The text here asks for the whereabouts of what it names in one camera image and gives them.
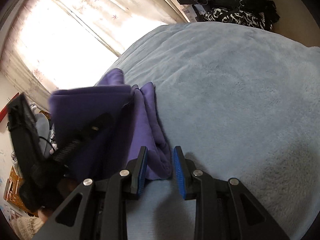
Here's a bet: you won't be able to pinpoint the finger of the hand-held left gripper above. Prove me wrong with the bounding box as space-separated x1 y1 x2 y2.
53 112 114 164

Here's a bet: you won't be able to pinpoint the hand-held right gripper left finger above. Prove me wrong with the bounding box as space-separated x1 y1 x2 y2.
31 146 148 240

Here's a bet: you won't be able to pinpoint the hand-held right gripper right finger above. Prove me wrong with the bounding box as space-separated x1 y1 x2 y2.
173 145 292 240

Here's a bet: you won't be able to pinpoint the purple zip hoodie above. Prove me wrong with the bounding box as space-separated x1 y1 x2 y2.
48 68 173 180

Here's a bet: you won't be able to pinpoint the person's left forearm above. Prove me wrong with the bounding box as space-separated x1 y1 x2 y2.
15 205 54 240

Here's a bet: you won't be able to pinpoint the brown wooden furniture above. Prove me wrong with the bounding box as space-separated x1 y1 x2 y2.
5 170 25 208

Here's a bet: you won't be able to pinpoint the floral sheer curtain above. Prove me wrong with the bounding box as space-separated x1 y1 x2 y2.
37 0 190 55
0 0 123 103

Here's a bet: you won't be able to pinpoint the blue-grey plush bed blanket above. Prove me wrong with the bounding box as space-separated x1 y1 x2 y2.
37 22 320 240

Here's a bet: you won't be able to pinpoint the wooden shelf unit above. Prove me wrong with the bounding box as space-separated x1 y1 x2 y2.
170 0 200 23

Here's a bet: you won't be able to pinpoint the white cardboard box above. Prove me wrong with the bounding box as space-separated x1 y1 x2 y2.
182 4 208 23

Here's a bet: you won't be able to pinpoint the black and white patterned garment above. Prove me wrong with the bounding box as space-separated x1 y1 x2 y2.
203 7 265 29

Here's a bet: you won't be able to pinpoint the black hanging garment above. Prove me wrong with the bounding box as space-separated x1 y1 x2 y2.
261 0 280 32

